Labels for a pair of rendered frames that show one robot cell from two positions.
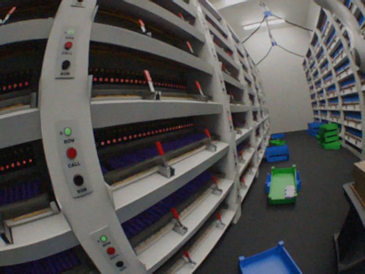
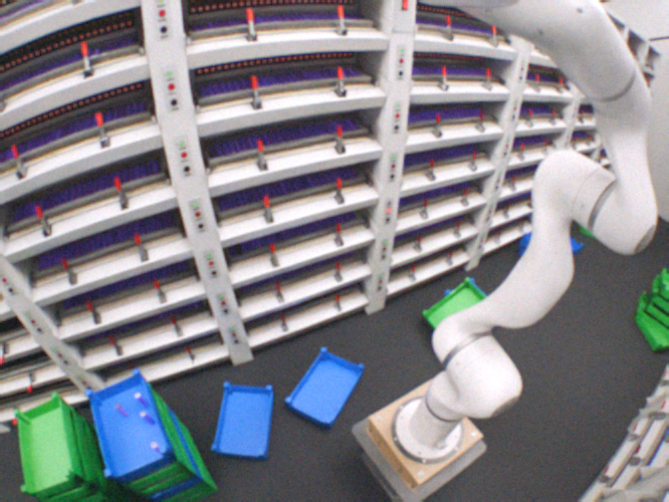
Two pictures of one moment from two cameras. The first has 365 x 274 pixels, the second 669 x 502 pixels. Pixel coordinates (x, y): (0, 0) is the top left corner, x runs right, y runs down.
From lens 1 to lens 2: 97 cm
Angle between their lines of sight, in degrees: 42
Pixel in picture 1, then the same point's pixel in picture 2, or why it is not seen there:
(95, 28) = (212, 189)
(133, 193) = (245, 274)
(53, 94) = (198, 241)
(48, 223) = (192, 287)
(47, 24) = (172, 200)
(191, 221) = (294, 294)
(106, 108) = (230, 239)
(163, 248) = (261, 307)
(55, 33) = (184, 208)
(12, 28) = (142, 209)
